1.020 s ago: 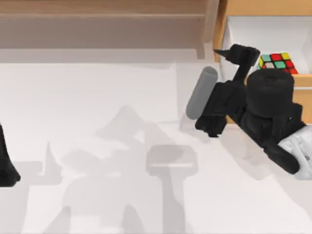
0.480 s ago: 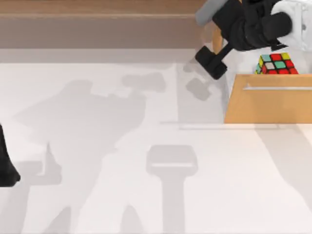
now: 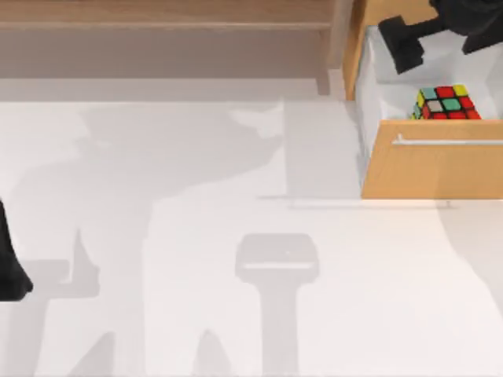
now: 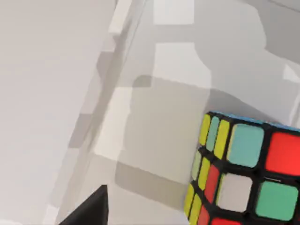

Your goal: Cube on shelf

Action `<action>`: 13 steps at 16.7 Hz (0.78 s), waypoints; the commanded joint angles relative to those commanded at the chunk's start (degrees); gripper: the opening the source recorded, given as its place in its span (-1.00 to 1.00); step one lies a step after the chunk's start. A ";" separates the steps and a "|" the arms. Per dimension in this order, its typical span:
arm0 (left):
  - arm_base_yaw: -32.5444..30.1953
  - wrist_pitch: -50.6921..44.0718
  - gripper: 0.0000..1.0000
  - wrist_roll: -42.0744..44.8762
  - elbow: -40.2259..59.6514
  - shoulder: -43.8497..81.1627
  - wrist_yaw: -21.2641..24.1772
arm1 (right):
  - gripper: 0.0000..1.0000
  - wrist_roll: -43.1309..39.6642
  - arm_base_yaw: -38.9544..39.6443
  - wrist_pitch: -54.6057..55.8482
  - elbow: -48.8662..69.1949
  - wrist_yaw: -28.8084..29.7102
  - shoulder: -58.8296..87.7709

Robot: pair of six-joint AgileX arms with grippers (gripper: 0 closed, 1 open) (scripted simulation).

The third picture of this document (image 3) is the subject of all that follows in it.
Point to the pulled-out drawer with pale inside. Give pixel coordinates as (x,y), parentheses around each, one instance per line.
(371,102)

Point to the multicoloured puzzle cube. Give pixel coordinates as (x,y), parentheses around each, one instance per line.
(448,104)

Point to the pale wooden drawer front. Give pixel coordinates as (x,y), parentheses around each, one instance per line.
(432,173)

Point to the wooden cupboard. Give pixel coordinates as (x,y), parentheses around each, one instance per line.
(157,35)

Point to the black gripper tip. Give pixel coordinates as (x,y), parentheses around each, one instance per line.
(9,271)

